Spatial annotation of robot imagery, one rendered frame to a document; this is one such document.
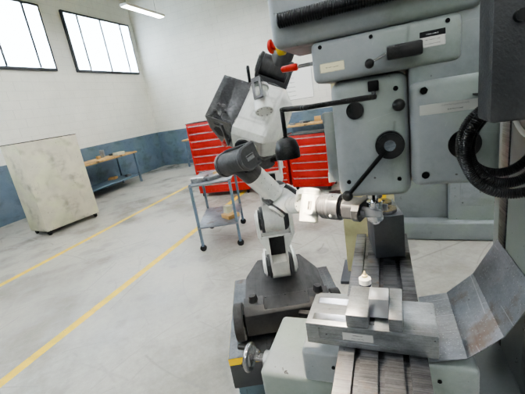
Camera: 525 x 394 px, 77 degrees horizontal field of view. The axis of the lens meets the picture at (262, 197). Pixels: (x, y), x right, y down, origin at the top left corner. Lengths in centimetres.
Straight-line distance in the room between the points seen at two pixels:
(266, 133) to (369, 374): 85
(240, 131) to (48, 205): 566
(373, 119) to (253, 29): 994
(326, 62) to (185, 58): 1087
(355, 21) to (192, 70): 1077
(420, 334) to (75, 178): 649
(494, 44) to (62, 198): 662
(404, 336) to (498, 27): 72
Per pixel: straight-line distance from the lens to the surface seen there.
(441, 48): 90
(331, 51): 91
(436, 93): 90
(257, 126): 130
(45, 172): 672
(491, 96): 67
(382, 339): 103
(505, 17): 67
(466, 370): 117
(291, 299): 185
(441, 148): 92
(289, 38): 92
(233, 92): 138
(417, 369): 102
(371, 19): 90
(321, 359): 119
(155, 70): 1232
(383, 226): 145
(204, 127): 636
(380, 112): 92
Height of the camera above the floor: 161
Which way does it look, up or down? 16 degrees down
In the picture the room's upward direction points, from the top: 9 degrees counter-clockwise
